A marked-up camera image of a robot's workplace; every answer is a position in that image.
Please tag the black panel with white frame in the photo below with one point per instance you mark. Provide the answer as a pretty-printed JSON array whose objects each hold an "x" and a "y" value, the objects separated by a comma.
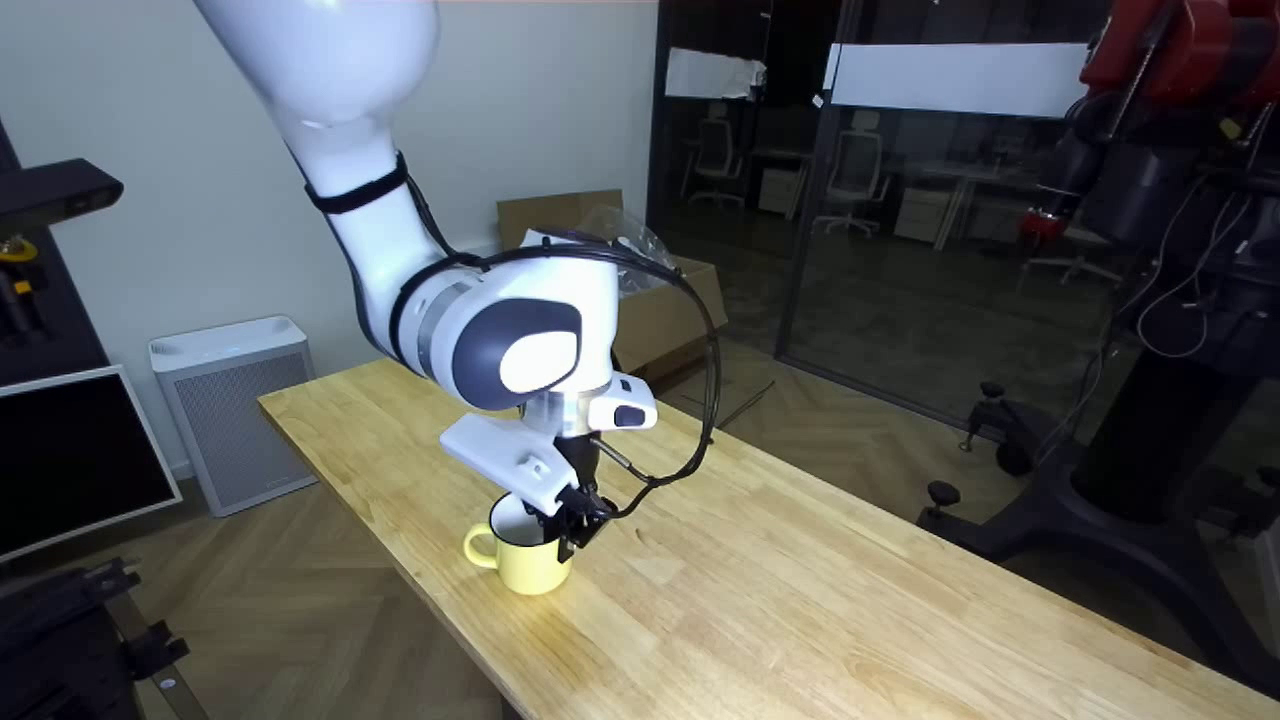
[{"x": 65, "y": 461}]

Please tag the red robot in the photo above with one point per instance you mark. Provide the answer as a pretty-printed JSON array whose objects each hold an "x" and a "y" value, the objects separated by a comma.
[{"x": 1180, "y": 55}]

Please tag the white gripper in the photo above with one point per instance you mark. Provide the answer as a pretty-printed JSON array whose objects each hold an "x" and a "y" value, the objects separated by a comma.
[{"x": 507, "y": 457}]

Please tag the yellow hand tool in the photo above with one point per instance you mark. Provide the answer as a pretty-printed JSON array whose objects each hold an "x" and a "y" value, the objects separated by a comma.
[{"x": 17, "y": 251}]

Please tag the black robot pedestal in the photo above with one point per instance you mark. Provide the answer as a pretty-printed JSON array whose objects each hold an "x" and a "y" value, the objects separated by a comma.
[{"x": 1160, "y": 440}]

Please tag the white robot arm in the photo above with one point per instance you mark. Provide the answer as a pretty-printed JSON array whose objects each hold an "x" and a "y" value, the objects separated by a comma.
[{"x": 403, "y": 254}]

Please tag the black tripod stand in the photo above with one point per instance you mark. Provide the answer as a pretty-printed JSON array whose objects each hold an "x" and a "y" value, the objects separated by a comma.
[{"x": 81, "y": 643}]

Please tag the black shelf unit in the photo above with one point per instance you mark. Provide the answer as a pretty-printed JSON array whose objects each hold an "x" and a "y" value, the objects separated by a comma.
[{"x": 43, "y": 266}]

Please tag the yellow cup with white inside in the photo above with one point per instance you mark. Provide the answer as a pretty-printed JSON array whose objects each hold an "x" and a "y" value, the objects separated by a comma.
[{"x": 530, "y": 566}]

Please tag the brown cardboard box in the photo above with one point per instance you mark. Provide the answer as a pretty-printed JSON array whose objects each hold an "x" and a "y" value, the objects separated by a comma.
[{"x": 662, "y": 315}]

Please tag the white office chair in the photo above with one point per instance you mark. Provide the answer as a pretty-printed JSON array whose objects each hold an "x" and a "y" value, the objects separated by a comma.
[
  {"x": 716, "y": 157},
  {"x": 853, "y": 183}
]

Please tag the white and grey wrist camera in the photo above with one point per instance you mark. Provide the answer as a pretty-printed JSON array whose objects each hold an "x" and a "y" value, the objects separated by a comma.
[{"x": 621, "y": 405}]

